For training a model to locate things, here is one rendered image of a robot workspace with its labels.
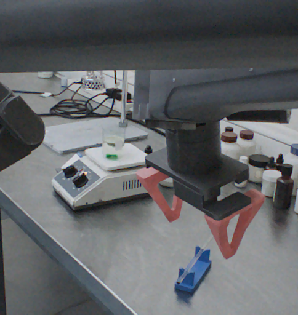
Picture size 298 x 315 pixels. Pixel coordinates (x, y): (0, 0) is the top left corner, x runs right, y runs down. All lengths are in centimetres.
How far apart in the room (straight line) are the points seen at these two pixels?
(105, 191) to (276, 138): 48
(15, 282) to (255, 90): 191
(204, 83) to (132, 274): 65
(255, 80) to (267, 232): 86
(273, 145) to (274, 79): 115
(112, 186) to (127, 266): 25
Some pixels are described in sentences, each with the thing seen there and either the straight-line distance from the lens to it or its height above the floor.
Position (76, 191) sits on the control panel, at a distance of 116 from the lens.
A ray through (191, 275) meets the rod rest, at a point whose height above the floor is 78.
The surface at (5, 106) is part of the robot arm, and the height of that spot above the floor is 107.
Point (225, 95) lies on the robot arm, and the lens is 32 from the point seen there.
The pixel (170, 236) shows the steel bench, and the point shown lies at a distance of 108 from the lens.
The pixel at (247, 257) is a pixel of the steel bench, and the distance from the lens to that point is 104.
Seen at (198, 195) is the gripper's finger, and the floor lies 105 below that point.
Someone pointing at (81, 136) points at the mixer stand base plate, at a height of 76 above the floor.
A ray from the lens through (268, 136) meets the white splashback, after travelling 144.
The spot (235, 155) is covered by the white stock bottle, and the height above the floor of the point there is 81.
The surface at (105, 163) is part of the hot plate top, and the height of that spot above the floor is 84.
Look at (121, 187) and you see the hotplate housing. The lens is 118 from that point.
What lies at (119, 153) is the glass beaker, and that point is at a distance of 118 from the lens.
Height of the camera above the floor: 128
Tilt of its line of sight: 21 degrees down
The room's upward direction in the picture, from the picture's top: 3 degrees clockwise
